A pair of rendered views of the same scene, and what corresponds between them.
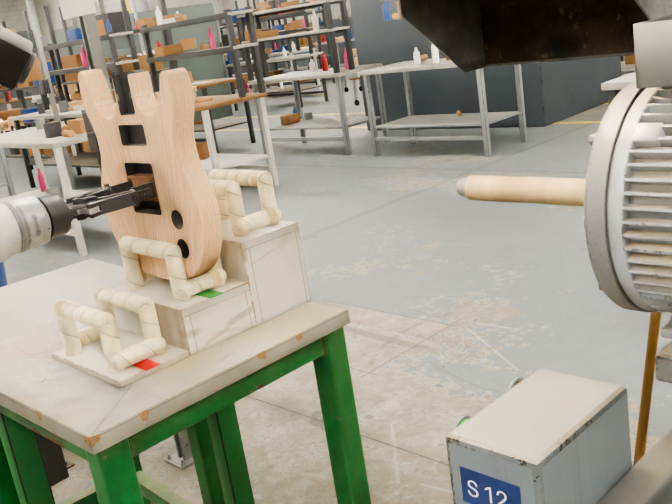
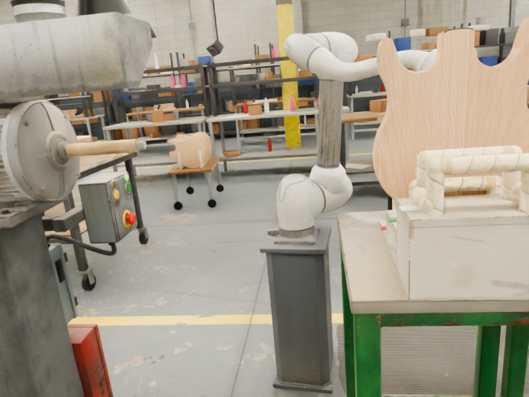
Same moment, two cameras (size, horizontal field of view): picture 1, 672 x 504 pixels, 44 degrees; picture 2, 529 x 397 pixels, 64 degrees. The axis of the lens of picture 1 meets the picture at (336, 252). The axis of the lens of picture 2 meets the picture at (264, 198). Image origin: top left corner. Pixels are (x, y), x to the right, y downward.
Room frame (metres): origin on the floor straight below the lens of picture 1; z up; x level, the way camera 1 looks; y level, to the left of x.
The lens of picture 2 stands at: (2.04, -0.61, 1.38)
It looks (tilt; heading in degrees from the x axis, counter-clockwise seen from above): 16 degrees down; 141
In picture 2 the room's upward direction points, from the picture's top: 5 degrees counter-clockwise
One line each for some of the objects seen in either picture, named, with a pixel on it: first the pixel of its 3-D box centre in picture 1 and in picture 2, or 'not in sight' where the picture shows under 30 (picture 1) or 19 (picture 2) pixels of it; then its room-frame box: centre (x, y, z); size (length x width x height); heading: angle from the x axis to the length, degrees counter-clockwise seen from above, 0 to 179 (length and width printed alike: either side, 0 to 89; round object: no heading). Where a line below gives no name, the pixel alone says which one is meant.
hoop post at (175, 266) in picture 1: (177, 275); not in sight; (1.49, 0.30, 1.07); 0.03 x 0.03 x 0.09
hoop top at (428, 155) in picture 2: (207, 187); (468, 155); (1.66, 0.24, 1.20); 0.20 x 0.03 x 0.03; 42
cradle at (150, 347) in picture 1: (138, 352); not in sight; (1.40, 0.38, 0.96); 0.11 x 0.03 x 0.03; 133
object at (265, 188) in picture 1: (268, 201); (434, 191); (1.65, 0.12, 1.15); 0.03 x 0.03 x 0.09
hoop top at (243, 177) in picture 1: (239, 177); (483, 164); (1.72, 0.18, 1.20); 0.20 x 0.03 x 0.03; 42
